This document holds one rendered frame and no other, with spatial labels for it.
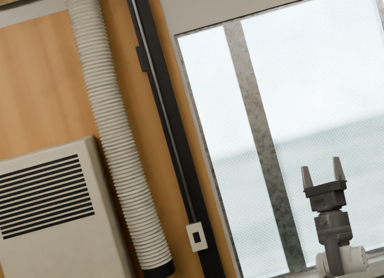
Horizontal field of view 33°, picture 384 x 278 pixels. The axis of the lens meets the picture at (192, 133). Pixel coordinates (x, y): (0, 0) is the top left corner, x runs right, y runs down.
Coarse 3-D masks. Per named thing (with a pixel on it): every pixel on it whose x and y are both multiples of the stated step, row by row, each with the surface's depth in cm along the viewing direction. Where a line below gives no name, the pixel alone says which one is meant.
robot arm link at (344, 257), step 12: (348, 228) 164; (324, 240) 162; (336, 240) 161; (348, 240) 164; (324, 252) 165; (336, 252) 160; (348, 252) 162; (360, 252) 161; (324, 264) 164; (336, 264) 159; (348, 264) 162; (360, 264) 160; (336, 276) 159
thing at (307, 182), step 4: (304, 168) 174; (308, 168) 175; (304, 172) 174; (308, 172) 175; (304, 176) 173; (308, 176) 174; (304, 180) 173; (308, 180) 174; (304, 184) 173; (308, 184) 174; (312, 184) 174; (304, 188) 173
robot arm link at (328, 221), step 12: (312, 192) 169; (324, 192) 166; (336, 192) 165; (312, 204) 170; (324, 204) 167; (336, 204) 164; (324, 216) 164; (336, 216) 164; (348, 216) 166; (324, 228) 164; (336, 228) 163
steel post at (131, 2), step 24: (144, 0) 301; (144, 24) 302; (144, 48) 303; (168, 72) 309; (168, 96) 305; (168, 120) 304; (168, 144) 307; (192, 168) 308; (192, 192) 308; (192, 216) 308; (192, 240) 308; (216, 264) 311
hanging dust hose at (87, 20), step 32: (96, 0) 297; (96, 32) 294; (96, 64) 294; (96, 96) 296; (128, 128) 299; (128, 160) 297; (128, 192) 298; (128, 224) 302; (160, 224) 304; (160, 256) 301
